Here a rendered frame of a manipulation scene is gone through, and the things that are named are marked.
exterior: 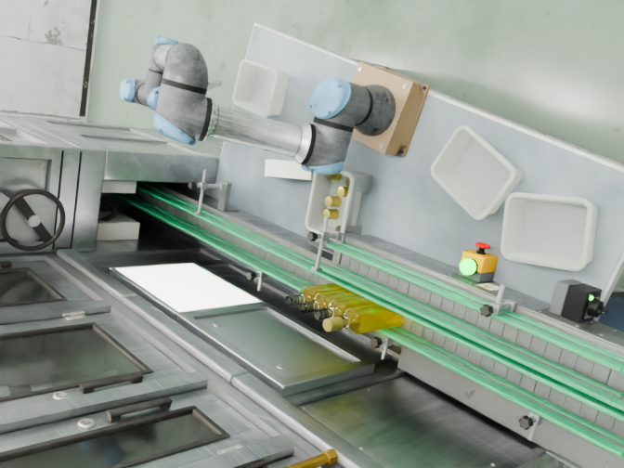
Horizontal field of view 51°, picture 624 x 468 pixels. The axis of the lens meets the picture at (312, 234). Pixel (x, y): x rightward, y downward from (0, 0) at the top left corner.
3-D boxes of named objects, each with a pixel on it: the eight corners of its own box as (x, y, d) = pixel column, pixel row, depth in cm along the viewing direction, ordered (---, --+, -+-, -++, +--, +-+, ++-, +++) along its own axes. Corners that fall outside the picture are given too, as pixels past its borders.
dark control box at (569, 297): (564, 307, 166) (548, 311, 160) (572, 278, 164) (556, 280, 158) (595, 319, 160) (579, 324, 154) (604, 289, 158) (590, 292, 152)
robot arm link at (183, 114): (361, 129, 182) (163, 78, 162) (346, 182, 185) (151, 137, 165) (345, 124, 193) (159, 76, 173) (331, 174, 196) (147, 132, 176)
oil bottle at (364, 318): (386, 318, 190) (335, 328, 175) (391, 300, 189) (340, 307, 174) (401, 326, 186) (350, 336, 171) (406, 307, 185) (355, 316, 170)
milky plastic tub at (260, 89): (259, 60, 250) (240, 57, 244) (296, 73, 235) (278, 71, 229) (248, 106, 255) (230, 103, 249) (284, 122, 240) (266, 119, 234)
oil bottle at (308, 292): (344, 297, 202) (292, 305, 187) (347, 280, 201) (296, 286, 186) (357, 305, 198) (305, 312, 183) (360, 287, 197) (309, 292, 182)
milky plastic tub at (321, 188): (321, 227, 226) (303, 228, 220) (333, 163, 221) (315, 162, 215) (358, 242, 214) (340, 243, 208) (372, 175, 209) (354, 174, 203)
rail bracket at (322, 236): (329, 266, 206) (300, 269, 197) (339, 214, 202) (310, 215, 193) (335, 270, 203) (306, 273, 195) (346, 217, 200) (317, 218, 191)
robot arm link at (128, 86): (128, 104, 206) (115, 99, 212) (159, 108, 214) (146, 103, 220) (132, 79, 204) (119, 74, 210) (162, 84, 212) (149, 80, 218)
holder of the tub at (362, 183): (319, 242, 227) (304, 243, 222) (335, 164, 221) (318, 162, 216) (356, 258, 215) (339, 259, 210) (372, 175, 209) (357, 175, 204)
